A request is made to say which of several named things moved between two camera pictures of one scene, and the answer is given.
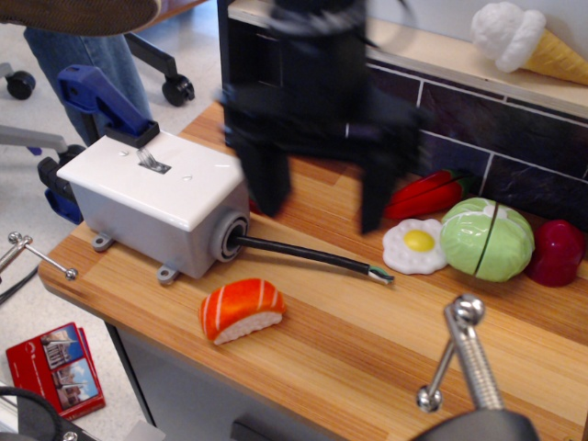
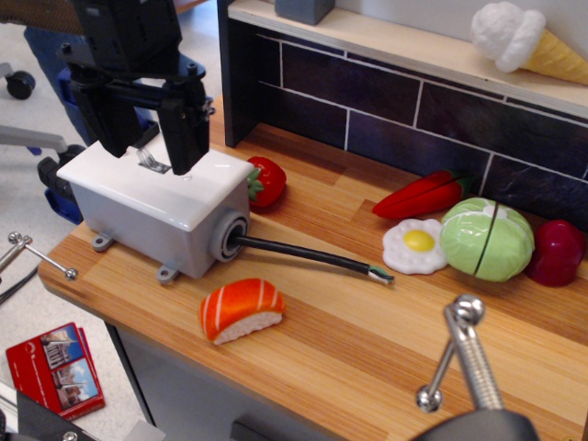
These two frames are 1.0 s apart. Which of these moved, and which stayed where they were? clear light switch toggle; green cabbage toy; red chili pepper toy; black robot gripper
Moved: black robot gripper
Stayed: red chili pepper toy; green cabbage toy; clear light switch toggle
